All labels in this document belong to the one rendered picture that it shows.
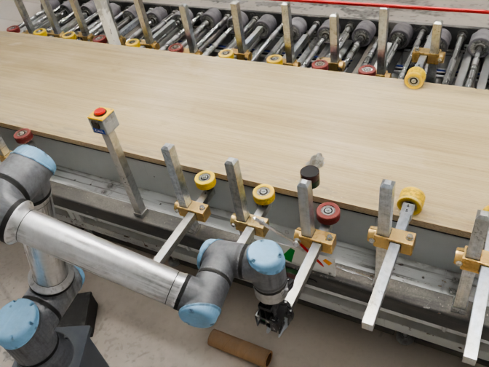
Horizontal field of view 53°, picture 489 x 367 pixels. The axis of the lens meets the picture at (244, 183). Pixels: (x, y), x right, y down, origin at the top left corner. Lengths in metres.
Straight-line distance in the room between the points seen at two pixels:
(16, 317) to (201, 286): 0.77
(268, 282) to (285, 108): 1.10
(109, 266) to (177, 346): 1.37
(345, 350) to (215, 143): 1.12
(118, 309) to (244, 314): 0.68
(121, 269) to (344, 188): 0.89
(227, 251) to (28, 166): 0.55
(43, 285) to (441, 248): 1.35
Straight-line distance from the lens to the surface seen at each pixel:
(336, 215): 1.68
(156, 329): 2.63
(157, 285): 1.20
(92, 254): 1.23
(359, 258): 1.93
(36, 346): 1.81
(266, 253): 1.22
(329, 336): 2.46
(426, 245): 1.87
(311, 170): 1.55
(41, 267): 1.69
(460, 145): 2.00
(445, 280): 1.91
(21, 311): 1.79
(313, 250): 1.65
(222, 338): 2.42
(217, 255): 1.25
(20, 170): 1.36
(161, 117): 2.29
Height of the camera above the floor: 2.14
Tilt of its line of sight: 42 degrees down
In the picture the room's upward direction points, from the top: 11 degrees counter-clockwise
